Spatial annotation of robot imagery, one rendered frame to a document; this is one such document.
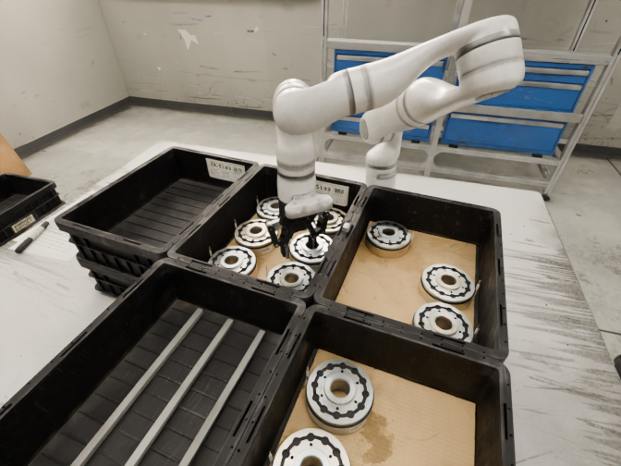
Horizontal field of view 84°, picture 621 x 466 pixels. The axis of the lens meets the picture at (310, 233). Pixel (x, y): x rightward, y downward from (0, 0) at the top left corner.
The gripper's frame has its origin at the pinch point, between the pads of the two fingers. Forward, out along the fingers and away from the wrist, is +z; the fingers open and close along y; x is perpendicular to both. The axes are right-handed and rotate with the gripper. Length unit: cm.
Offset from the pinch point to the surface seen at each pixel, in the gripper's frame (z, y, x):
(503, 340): -6.6, -17.3, 37.8
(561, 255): 17, -74, 16
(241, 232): 0.4, 10.1, -10.9
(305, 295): -6.6, 6.0, 18.2
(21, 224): 36, 85, -96
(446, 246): 3.7, -34.0, 9.9
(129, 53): 34, 35, -391
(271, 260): 3.6, 5.9, -2.3
